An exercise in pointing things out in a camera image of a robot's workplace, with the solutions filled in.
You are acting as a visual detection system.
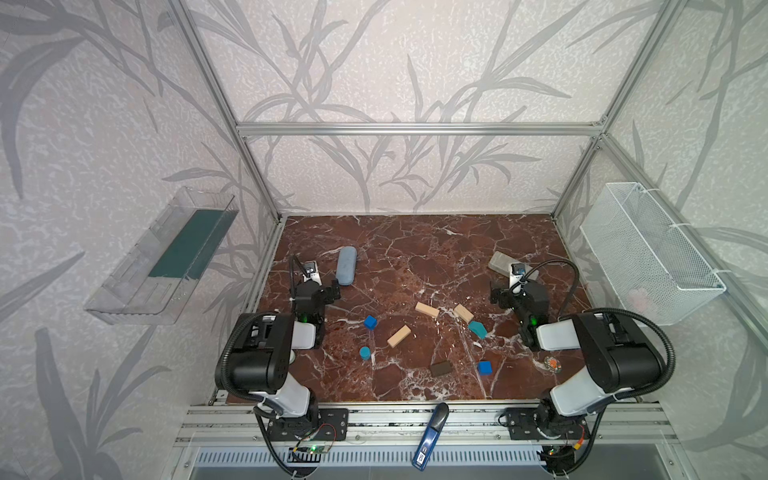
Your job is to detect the light wood block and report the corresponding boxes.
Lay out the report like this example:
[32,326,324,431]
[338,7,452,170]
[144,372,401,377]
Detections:
[453,304,474,323]
[387,325,412,348]
[415,302,440,318]

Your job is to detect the dark brown wood block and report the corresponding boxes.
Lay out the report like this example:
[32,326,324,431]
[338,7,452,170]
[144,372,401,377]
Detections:
[429,361,453,378]

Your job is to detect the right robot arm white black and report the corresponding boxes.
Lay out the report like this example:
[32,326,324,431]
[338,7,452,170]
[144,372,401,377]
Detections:
[489,281,677,419]

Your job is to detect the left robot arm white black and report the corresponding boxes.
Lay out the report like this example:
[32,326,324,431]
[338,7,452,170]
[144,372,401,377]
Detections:
[214,279,341,427]

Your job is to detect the grey rectangular sponge block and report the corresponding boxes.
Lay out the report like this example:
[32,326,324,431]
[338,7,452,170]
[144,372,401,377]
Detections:
[488,251,517,277]

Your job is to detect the teal triangular roof block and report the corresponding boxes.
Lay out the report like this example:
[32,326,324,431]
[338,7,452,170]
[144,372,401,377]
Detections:
[468,321,488,339]

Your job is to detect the grey-blue glasses case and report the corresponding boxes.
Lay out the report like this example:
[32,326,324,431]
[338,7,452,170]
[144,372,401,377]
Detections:
[336,246,357,286]

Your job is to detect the blue cube left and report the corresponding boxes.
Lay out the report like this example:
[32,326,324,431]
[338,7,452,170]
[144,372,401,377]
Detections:
[364,316,378,330]

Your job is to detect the blue cube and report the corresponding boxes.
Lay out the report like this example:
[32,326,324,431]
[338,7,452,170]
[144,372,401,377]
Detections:
[364,316,378,330]
[477,361,493,376]

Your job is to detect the blue cube right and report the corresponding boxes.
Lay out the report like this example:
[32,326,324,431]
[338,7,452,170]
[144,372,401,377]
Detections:
[477,361,493,376]

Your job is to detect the pink object in basket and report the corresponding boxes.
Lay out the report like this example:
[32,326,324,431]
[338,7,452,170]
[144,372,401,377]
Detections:
[627,288,651,314]

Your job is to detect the blue black handheld scanner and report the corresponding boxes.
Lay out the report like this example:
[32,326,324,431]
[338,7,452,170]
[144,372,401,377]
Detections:
[412,402,450,471]

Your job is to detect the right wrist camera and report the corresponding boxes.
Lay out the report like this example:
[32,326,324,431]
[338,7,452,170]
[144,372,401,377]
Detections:
[509,263,527,290]

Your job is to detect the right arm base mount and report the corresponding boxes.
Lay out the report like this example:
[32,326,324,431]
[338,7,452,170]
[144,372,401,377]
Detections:
[500,406,591,443]

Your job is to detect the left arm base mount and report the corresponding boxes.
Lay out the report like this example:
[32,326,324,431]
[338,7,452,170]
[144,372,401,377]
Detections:
[267,408,349,441]

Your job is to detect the white wire mesh basket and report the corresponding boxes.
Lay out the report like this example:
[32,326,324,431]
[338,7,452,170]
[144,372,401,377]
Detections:
[580,182,727,326]

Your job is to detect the clear plastic wall bin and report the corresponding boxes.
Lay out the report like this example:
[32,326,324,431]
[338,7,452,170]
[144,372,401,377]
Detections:
[84,187,239,326]

